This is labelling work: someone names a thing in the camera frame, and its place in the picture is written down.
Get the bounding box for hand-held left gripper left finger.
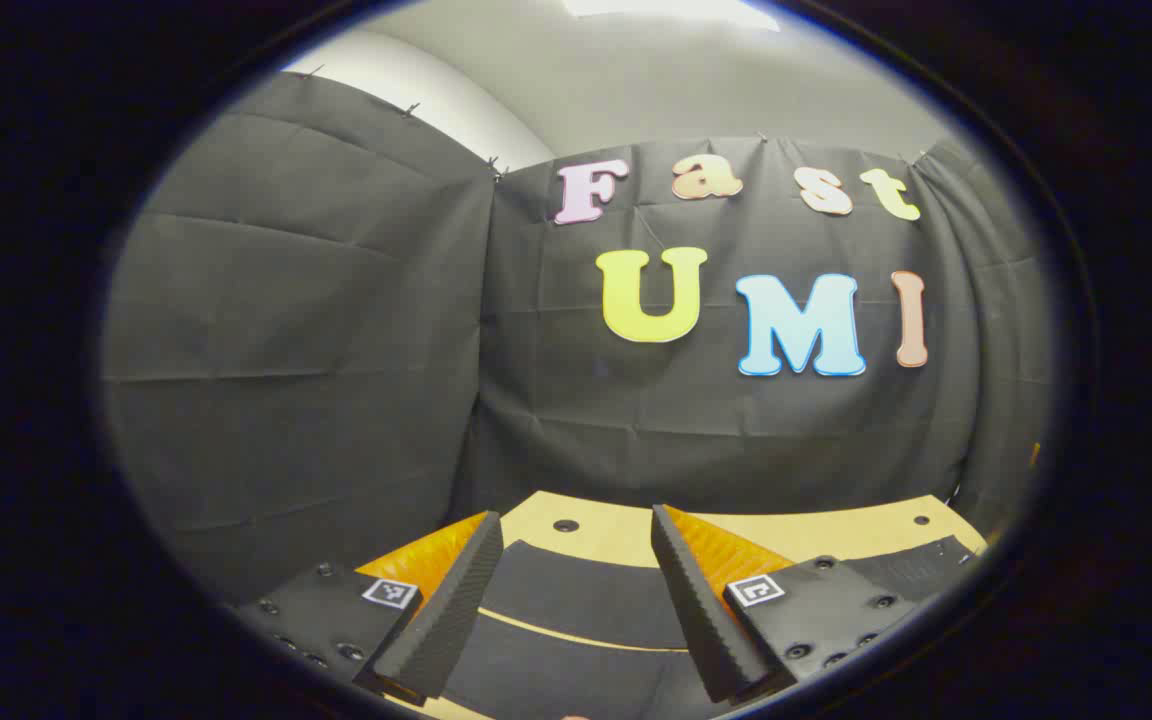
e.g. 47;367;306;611
234;510;505;707

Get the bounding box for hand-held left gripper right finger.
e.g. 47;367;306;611
650;504;922;706

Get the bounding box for black jeans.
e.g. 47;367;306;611
416;535;979;720

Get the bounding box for black backdrop cloth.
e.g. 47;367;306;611
101;70;1052;601

